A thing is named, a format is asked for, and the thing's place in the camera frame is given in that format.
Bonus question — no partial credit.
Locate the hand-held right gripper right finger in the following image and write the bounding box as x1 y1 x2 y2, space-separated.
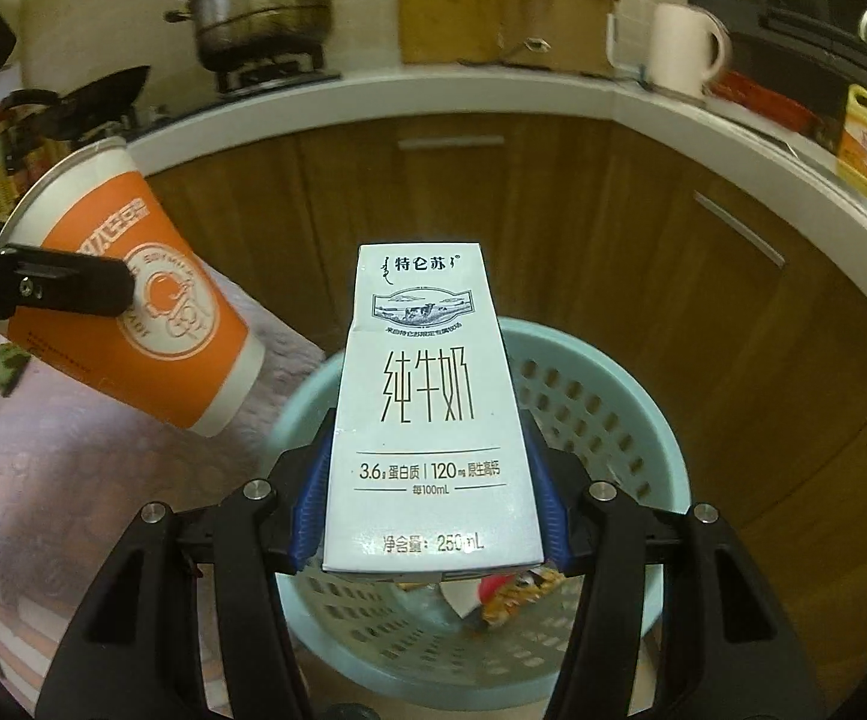
523 409 828 720

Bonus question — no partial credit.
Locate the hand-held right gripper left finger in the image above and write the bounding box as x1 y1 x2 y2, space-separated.
35 409 335 720

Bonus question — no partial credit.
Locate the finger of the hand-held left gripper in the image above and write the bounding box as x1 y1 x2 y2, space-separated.
0 214 136 323

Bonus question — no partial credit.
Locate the brown snack packet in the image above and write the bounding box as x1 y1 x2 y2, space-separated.
479 568 563 628

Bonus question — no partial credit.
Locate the teal plastic basket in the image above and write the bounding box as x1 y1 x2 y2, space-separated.
264 317 685 693

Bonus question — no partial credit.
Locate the orange paper cup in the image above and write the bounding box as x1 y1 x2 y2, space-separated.
0 139 265 437

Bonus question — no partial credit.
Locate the white milk carton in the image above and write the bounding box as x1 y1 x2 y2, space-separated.
322 242 544 572

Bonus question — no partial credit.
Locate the dark sauce bottle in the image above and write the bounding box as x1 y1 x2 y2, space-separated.
24 124 55 177
0 120 28 175

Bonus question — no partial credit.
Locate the black wok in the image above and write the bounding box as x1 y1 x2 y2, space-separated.
9 66 151 140

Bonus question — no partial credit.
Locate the floral tablecloth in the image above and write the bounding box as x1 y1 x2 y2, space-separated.
0 255 329 720

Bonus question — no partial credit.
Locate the wooden kitchen cabinet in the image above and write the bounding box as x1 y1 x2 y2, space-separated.
133 109 867 541

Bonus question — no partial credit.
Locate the black gas stove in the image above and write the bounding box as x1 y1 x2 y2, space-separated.
125 45 344 140

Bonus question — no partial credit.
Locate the steel steamer pot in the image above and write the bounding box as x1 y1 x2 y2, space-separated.
164 0 359 72

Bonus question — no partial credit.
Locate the red box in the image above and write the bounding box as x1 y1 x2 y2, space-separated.
710 71 820 137

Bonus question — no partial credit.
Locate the wooden cutting board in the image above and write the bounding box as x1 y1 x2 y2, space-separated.
399 0 518 65

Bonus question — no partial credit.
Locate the white electric kettle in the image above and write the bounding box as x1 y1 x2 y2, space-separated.
647 2 734 100

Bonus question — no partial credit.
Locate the beige rice cooker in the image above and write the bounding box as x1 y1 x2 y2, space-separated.
494 0 622 80

